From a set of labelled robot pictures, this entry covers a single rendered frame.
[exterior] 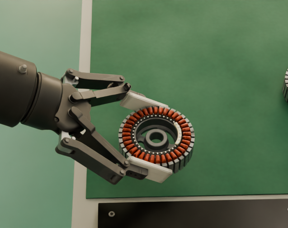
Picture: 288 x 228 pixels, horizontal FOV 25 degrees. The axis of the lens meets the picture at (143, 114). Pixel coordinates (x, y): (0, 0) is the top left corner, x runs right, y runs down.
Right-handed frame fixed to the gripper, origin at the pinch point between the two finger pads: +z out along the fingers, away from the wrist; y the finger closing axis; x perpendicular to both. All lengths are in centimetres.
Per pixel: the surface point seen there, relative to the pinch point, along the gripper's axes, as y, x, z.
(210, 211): 9.5, -0.1, 9.2
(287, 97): -12.0, 7.2, 22.0
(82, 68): -20.8, -11.9, -6.8
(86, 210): 7.8, -11.2, -5.4
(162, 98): -13.5, -4.8, 4.9
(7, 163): -53, -91, 6
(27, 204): -39, -87, 13
